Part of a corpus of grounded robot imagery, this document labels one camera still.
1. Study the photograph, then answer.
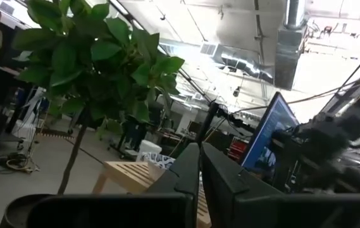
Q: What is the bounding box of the silver ventilation duct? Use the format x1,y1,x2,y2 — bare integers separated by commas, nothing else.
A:
200,0,309,91

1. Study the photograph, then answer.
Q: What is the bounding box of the black floor mat striped edge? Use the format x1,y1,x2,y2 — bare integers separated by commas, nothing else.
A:
35,128,76,141

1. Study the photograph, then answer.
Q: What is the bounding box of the wooden slatted shelf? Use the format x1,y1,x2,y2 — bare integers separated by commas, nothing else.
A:
91,160,212,228

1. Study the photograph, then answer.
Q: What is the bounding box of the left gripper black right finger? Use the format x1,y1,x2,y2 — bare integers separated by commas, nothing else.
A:
201,142,360,228

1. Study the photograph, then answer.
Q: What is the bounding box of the green leafy potted tree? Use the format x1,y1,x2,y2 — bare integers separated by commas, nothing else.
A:
11,0,186,195

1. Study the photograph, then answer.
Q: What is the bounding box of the black plant pot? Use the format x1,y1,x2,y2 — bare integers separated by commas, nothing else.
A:
0,193,54,228

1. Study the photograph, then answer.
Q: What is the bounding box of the black metal pole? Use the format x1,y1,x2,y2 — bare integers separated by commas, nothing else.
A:
195,100,221,148

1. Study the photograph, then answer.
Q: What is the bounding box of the computer monitor with blue screen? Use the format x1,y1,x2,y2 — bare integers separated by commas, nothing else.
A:
240,91,300,170

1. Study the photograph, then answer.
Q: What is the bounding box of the white bin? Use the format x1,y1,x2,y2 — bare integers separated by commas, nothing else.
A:
136,139,163,163

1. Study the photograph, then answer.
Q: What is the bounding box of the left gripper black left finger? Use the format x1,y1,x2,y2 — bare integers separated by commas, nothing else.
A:
26,142,201,228

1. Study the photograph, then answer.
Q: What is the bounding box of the yellow coiled cable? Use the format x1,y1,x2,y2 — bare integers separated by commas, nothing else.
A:
4,156,37,174

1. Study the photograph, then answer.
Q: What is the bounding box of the wide blue white patterned bowl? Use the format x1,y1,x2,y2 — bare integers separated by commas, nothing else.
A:
140,151,177,182

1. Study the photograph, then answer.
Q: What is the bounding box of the red tool cabinet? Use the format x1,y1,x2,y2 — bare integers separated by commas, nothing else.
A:
228,136,249,163

